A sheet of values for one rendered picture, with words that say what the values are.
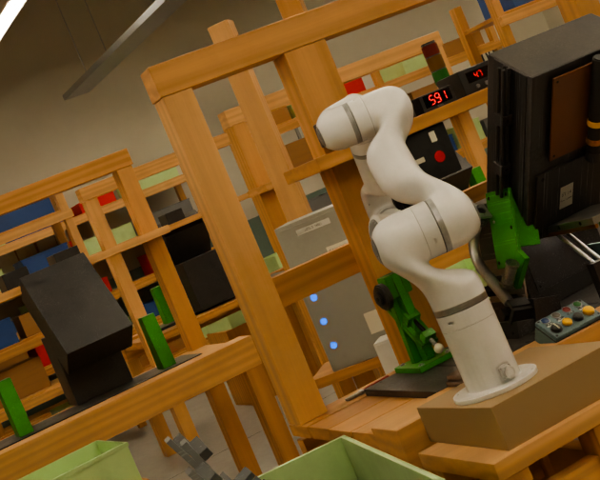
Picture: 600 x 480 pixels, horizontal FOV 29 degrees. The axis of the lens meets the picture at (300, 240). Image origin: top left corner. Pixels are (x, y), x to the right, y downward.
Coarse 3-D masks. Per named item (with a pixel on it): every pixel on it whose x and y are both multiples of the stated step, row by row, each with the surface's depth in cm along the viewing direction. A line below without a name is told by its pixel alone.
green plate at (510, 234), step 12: (492, 192) 313; (504, 192) 308; (492, 204) 314; (504, 204) 308; (492, 216) 314; (504, 216) 309; (516, 216) 308; (492, 228) 315; (504, 228) 310; (516, 228) 306; (528, 228) 308; (504, 240) 311; (516, 240) 305; (528, 240) 308; (504, 252) 311; (504, 264) 312
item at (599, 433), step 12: (588, 432) 238; (576, 444) 250; (588, 444) 240; (552, 456) 257; (564, 456) 253; (576, 456) 249; (588, 456) 240; (528, 468) 229; (540, 468) 260; (552, 468) 259; (564, 468) 255; (576, 468) 236; (588, 468) 236
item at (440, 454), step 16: (576, 416) 234; (592, 416) 236; (544, 432) 232; (560, 432) 232; (576, 432) 234; (432, 448) 254; (448, 448) 249; (464, 448) 245; (480, 448) 240; (528, 448) 229; (544, 448) 231; (432, 464) 250; (448, 464) 244; (464, 464) 237; (480, 464) 231; (496, 464) 226; (512, 464) 228; (528, 464) 229
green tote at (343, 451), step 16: (320, 448) 248; (336, 448) 249; (352, 448) 242; (368, 448) 231; (288, 464) 247; (304, 464) 247; (320, 464) 248; (336, 464) 249; (352, 464) 249; (368, 464) 235; (384, 464) 222; (400, 464) 211
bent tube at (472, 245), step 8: (480, 208) 317; (480, 216) 313; (488, 216) 314; (472, 240) 320; (472, 248) 320; (472, 256) 320; (480, 256) 320; (480, 264) 318; (480, 272) 317; (488, 272) 315; (488, 280) 314; (496, 280) 313; (496, 288) 311; (504, 296) 308; (504, 304) 308
